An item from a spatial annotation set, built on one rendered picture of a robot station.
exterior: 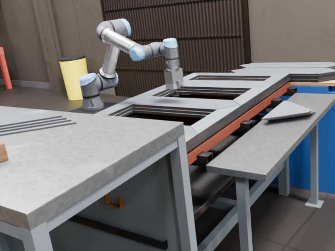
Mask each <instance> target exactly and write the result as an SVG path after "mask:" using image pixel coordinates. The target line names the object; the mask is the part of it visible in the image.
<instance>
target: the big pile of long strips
mask: <svg viewBox="0 0 335 251"><path fill-rule="evenodd" d="M240 67H241V69H237V70H231V73H290V81H289V82H310V83H318V82H324V81H330V80H335V63H333V62H286V63H251V64H244V65H240Z"/></svg>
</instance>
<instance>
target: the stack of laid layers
mask: <svg viewBox="0 0 335 251"><path fill-rule="evenodd" d="M270 77H271V76H211V75H198V76H196V77H193V78H191V79H189V80H214V81H265V80H266V79H268V78H270ZM288 81H290V74H288V75H287V76H285V77H284V78H282V79H281V80H279V81H278V82H276V83H275V84H273V85H272V86H270V87H269V88H267V89H265V90H264V91H262V92H261V93H259V94H258V95H256V96H255V97H253V98H252V99H250V100H249V101H247V102H246V103H244V104H243V105H240V104H238V103H237V102H235V101H233V100H230V101H231V102H233V103H234V104H236V105H237V106H240V107H238V108H237V109H235V110H234V111H232V112H231V113H229V114H228V115H226V116H225V117H223V118H222V119H220V120H219V121H217V122H216V123H214V124H213V125H211V126H210V127H208V128H207V129H205V130H204V131H202V132H201V133H199V134H198V135H196V136H194V137H193V138H191V139H190V140H188V141H187V142H186V152H187V153H188V152H189V151H190V150H192V149H193V148H195V147H196V146H198V145H199V144H200V143H202V142H203V141H205V140H206V139H208V138H209V137H210V136H212V135H213V134H215V133H216V132H217V131H219V130H220V129H222V128H223V127H225V126H226V125H227V124H229V123H230V122H232V121H233V120H234V119H236V118H237V117H239V116H240V115H242V114H243V113H244V112H246V111H247V110H249V109H250V108H251V107H253V106H254V105H256V104H257V103H259V102H260V101H261V100H263V99H264V98H266V97H267V96H269V95H270V94H271V93H273V92H274V91H276V90H277V89H278V88H280V87H281V86H283V85H284V84H286V83H287V82H288ZM250 89H251V88H218V87H180V88H177V91H178V92H179V93H178V94H196V95H220V96H240V95H242V94H244V93H245V92H247V91H248V90H250ZM173 92H174V90H172V89H165V90H162V91H160V92H157V93H155V94H152V95H150V96H155V97H169V96H171V95H173ZM232 107H234V106H232ZM235 107H236V106H235ZM226 108H228V107H226ZM229 108H230V107H229ZM220 109H222V108H220ZM223 109H224V108H223ZM216 110H218V109H214V110H212V109H197V108H181V107H165V106H150V105H135V104H129V105H127V106H125V107H123V108H121V109H118V110H116V111H114V112H112V113H110V114H108V115H107V116H117V117H126V116H128V115H130V114H132V113H141V114H154V115H166V116H179V117H192V118H204V117H206V116H207V115H209V114H211V113H212V112H214V111H216Z"/></svg>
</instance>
